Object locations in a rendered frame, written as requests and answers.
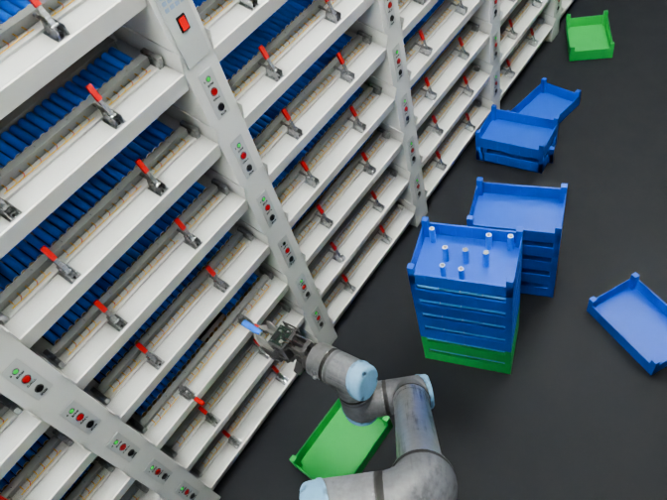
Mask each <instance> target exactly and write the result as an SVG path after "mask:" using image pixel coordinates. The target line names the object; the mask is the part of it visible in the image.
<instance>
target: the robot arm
mask: <svg viewBox="0 0 667 500"><path fill-rule="evenodd" d="M282 322H283V323H284V325H285V326H284V325H282V324H280V326H279V327H278V326H275V325H274V324H273V323H272V322H271V321H269V320H266V323H267V325H261V326H258V328H259V329H261V330H262V331H263V332H264V333H269V334H270V335H272V336H271V338H270V339H269V340H268V341H267V340H266V339H265V338H263V337H262V336H260V335H259V334H257V333H253V335H254V338H255V340H256V341H257V343H258V344H259V345H260V346H261V348H262V349H263V350H264V351H265V352H266V354H267V355H268V356H269V357H270V358H271V359H273V360H277V361H280V362H282V361H286V362H287V363H290V362H294V361H295V360H296V363H295V367H294V370H293V371H294V372H295V373H297V374H298V375H301V374H302V373H303V372H305V371H307V373H308V374H309V375H311V376H313V379H314V380H316V379H319V380H321V381H322V382H324V383H326V384H328V385H330V386H332V387H334V388H336V391H337V394H338V397H339V400H340V403H341V408H342V411H343V413H344V414H345V416H346V418H347V419H348V420H349V421H350V422H351V423H352V424H354V425H356V426H360V427H364V426H368V425H370V424H372V423H373V422H374V421H375V420H376V419H377V418H378V417H385V416H391V415H395V435H396V457H397V459H396V460H395V462H394V463H393V465H392V467H391V468H388V469H385V470H378V471H371V472H363V473H356V474H350V475H343V476H335V477H328V478H320V477H318V478H316V479H314V480H309V481H306V482H304V483H303V484H302V486H301V488H300V500H457V498H458V482H457V478H456V474H455V471H454V469H453V467H452V465H451V464H450V462H449V461H448V460H447V459H446V458H445V457H444V456H443V455H442V453H441V449H440V445H439V441H438V436H437V432H436V428H435V424H434V419H433V415H432V411H431V410H432V409H434V407H435V400H434V394H433V389H432V385H431V382H430V379H429V377H428V375H426V374H416V375H413V376H407V377H400V378H394V379H387V380H380V381H378V380H377V377H378V374H377V370H376V369H375V367H374V366H372V365H371V364H369V363H368V362H367V361H364V360H360V359H358V358H356V357H354V356H352V355H350V354H348V353H345V352H343V351H341V350H339V349H337V348H336V347H333V346H331V345H329V344H327V343H325V342H319V343H312V342H311V341H310V340H308V339H306V338H304V337H303V336H302V334H301V333H300V331H299V329H298V328H297V327H295V326H293V325H291V324H288V323H286V322H284V321H282ZM288 325H289V326H288ZM290 326H291V327H290ZM292 327H293V328H292Z"/></svg>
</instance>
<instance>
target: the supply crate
mask: <svg viewBox="0 0 667 500"><path fill-rule="evenodd" d="M421 222H422V228H421V231H420V234H419V238H418V241H417V244H416V247H415V251H414V254H413V257H412V260H411V263H408V265H407V272H408V277H409V282H410V284H415V285H422V286H428V287H435V288H442V289H449V290H455V291H462V292H469V293H476V294H483V295H489V296H496V297H503V298H510V299H513V296H514V290H515V284H516V279H517V273H518V268H519V262H520V257H521V251H522V245H523V229H524V227H521V226H516V231H510V230H500V229H491V228H482V227H472V226H463V225H454V224H445V223H436V222H429V217H425V216H423V217H422V220H421ZM431 226H434V227H435V231H436V239H437V242H436V243H431V239H430V232H429V227H431ZM487 232H490V233H491V234H492V249H491V250H488V251H489V267H487V268H485V267H483V256H482V252H483V251H484V250H487V249H486V245H485V234H486V233H487ZM508 234H513V235H514V246H513V251H508V250H507V235H508ZM443 245H448V248H449V257H450V261H449V262H445V261H444V259H443V251H442V246H443ZM464 247H466V248H468V256H469V263H468V264H467V265H465V264H464V262H463V248H464ZM441 263H445V264H446V270H447V277H441V273H440V266H439V265H440V264H441ZM460 266H463V267H464V268H465V278H466V279H465V280H461V279H459V273H458V267H460Z"/></svg>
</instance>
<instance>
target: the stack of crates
mask: <svg viewBox="0 0 667 500"><path fill-rule="evenodd" d="M567 188H568V184H561V188H559V187H535V186H523V185H510V184H497V183H485V182H484V181H483V178H481V177H477V179H476V189H475V193H474V197H473V201H472V205H471V209H470V213H469V215H468V216H467V226H472V227H482V228H491V229H500V230H510V231H516V226H521V227H524V229H523V250H522V270H521V290H520V293H522V294H529V295H536V296H543V297H550V298H553V295H554V288H555V280H556V273H557V265H558V258H559V250H560V242H561V235H562V227H563V219H564V211H565V203H566V196H567Z"/></svg>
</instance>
